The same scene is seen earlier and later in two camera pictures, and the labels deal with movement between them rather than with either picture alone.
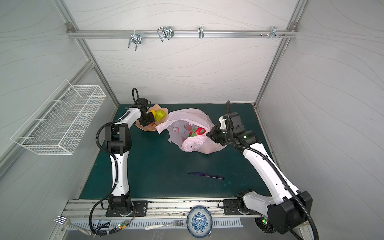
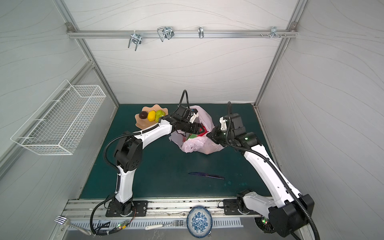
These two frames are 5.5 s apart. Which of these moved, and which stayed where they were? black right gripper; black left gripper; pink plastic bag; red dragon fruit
Moved: black left gripper
Stayed: pink plastic bag; red dragon fruit; black right gripper
